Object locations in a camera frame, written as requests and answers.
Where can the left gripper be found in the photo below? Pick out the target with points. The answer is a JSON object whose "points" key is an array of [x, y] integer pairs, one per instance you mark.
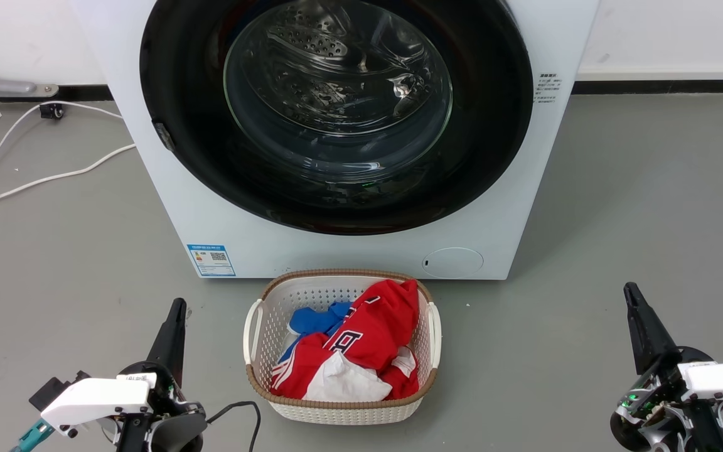
{"points": [[164, 395]]}

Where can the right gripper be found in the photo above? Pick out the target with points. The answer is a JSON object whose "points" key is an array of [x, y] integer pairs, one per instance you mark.
{"points": [[656, 395]]}

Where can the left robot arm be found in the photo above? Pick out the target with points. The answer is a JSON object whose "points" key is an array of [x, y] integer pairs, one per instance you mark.
{"points": [[176, 436]]}

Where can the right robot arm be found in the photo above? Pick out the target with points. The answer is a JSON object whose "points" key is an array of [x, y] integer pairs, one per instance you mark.
{"points": [[713, 433]]}

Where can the white front-load washing machine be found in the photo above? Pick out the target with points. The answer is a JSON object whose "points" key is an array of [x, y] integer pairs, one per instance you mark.
{"points": [[336, 254]]}

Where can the round black glass washer door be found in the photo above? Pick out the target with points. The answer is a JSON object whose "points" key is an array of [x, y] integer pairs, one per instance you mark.
{"points": [[179, 75]]}

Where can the blue energy label sticker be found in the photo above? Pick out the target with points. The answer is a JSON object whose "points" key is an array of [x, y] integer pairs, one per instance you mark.
{"points": [[211, 260]]}

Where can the white woven laundry basket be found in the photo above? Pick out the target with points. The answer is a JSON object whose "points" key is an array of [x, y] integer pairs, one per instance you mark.
{"points": [[270, 326]]}

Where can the blue garment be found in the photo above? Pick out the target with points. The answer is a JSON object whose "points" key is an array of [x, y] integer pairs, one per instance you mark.
{"points": [[314, 319]]}

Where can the white garment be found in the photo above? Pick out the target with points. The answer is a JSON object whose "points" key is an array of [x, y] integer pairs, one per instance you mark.
{"points": [[346, 384]]}

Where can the red sports jersey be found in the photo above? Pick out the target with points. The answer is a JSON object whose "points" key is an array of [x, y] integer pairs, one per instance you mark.
{"points": [[380, 326]]}

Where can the round white filter cover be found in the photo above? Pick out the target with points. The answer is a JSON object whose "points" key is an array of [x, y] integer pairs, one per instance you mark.
{"points": [[453, 262]]}

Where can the small text sticker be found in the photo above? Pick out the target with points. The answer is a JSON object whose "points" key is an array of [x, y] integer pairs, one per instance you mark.
{"points": [[548, 88]]}

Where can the steel washer drum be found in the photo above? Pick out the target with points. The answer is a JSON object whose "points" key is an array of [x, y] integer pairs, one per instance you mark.
{"points": [[324, 69]]}

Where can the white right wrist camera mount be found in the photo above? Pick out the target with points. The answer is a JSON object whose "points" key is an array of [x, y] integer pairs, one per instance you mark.
{"points": [[722, 380]]}

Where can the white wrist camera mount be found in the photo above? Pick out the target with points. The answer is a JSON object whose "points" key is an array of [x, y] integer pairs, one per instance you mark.
{"points": [[95, 398], [722, 380]]}

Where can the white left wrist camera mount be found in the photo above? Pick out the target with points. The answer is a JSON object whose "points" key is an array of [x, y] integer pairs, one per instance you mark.
{"points": [[95, 398]]}

